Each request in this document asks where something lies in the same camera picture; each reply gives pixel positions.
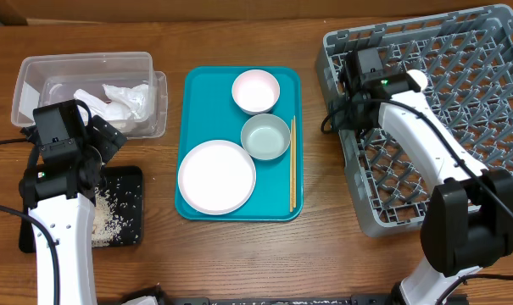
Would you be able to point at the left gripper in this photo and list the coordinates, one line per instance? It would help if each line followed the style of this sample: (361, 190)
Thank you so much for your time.
(108, 140)

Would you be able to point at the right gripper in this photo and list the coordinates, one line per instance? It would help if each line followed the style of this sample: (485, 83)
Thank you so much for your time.
(339, 120)

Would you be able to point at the white napkin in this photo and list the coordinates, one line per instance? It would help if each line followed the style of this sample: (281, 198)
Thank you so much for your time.
(117, 114)
(135, 98)

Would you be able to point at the pale green cup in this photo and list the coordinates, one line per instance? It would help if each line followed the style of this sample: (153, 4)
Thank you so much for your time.
(419, 77)

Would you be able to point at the pile of rice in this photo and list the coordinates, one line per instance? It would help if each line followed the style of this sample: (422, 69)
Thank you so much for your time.
(107, 216)

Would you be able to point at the large white plate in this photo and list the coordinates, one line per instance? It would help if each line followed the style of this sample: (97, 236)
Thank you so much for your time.
(216, 177)

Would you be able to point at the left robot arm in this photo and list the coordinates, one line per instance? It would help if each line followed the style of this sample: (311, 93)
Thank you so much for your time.
(59, 195)

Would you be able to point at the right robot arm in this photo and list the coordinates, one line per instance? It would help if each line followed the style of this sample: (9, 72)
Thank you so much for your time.
(469, 223)

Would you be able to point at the grey dishwasher rack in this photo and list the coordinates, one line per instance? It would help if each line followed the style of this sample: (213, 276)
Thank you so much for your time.
(467, 56)

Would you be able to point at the clear plastic bin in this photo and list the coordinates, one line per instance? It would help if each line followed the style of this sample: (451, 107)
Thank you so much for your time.
(35, 71)

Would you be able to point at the right wooden chopstick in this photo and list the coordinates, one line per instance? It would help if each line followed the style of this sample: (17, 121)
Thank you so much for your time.
(294, 161)

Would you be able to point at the wooden chopstick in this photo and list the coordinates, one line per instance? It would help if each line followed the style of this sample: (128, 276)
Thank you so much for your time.
(292, 175)
(294, 161)

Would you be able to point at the black plastic tray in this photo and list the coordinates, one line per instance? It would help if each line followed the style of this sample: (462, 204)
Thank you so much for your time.
(124, 203)

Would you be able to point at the left wooden chopstick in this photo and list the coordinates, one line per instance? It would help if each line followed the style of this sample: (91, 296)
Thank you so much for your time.
(292, 175)

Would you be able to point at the grey green saucer bowl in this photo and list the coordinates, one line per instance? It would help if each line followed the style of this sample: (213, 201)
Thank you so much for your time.
(265, 137)

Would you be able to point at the pink white bowl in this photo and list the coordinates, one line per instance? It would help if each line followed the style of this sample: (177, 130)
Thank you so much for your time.
(255, 91)

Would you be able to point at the teal serving tray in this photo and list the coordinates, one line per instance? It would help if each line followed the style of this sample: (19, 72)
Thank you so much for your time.
(209, 113)

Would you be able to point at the cardboard backdrop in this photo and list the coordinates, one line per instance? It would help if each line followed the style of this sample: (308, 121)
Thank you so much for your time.
(18, 12)

